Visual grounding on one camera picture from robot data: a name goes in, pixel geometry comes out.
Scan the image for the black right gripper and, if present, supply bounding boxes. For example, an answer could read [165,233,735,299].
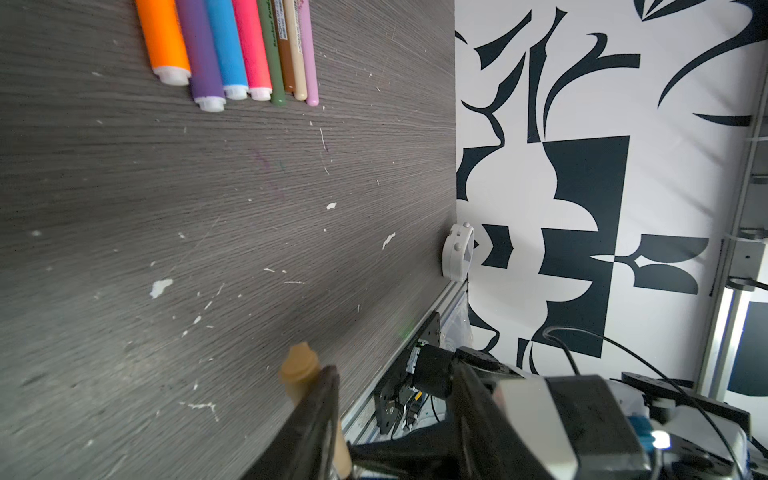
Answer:
[493,376,652,479]

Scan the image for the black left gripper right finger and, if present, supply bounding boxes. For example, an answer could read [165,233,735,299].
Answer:
[451,365,540,479]

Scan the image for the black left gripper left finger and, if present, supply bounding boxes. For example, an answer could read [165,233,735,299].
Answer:
[242,366,340,479]

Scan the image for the tan marker pen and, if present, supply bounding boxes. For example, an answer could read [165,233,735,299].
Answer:
[278,341,354,480]

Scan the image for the light pink marker pen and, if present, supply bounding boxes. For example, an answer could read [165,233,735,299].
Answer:
[297,0,320,106]

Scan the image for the green marker pen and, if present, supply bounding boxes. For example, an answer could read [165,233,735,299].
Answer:
[257,0,286,106]

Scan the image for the blue marker pen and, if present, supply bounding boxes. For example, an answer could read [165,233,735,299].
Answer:
[206,0,249,100]

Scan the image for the purple marker pen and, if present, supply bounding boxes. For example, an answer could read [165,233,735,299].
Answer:
[176,0,226,113]

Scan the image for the cream green-capped pen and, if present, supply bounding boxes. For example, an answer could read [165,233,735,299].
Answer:
[283,0,308,101]

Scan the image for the dark brown marker pen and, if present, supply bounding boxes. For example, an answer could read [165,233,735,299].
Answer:
[272,0,295,94]

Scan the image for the orange marker pen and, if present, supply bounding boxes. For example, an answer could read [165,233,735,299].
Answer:
[135,0,191,86]

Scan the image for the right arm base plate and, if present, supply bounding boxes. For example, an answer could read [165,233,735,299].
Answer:
[373,311,440,435]

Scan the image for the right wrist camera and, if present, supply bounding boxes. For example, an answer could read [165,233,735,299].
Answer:
[629,406,753,479]

